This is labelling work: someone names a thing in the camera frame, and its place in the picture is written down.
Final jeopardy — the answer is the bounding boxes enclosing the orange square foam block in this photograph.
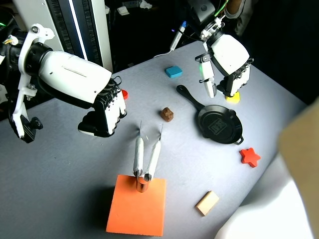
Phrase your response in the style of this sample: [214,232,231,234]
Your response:
[106,174,167,237]

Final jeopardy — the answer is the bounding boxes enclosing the metal tongs with taped handles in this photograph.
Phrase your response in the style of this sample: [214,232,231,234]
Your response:
[133,120,164,194]

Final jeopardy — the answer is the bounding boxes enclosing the tan cardboard panel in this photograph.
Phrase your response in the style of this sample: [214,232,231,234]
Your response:
[278,96,319,239]

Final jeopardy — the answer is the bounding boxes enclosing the red star block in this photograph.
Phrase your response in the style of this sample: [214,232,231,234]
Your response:
[239,147,262,168]

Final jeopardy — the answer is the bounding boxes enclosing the person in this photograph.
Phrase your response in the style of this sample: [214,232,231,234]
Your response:
[224,0,253,37]

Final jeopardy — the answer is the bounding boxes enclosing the blue rounded block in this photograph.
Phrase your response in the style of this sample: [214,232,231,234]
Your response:
[165,65,183,79]

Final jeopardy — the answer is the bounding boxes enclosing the green cable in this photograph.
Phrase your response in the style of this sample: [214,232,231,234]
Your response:
[215,0,230,18]

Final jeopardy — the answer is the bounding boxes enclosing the white power strip with cable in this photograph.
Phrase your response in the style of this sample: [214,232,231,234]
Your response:
[153,21,187,58]

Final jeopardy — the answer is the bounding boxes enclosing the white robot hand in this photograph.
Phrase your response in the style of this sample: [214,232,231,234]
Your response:
[38,50,128,138]
[194,33,254,99]

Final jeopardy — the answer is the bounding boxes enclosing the white robot body column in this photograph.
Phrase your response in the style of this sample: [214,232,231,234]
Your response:
[12,0,114,74]

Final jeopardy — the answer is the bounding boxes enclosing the yellow rounded block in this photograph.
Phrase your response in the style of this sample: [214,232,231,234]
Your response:
[225,91,241,104]

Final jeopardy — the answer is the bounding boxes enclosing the wooden rectangular block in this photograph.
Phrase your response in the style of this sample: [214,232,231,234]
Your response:
[195,190,220,217]

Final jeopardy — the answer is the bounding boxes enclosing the brown chocolate piece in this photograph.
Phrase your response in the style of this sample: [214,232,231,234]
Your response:
[160,107,174,123]

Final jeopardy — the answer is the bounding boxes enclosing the black cast iron skillet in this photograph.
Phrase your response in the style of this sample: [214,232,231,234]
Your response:
[175,84,245,145]

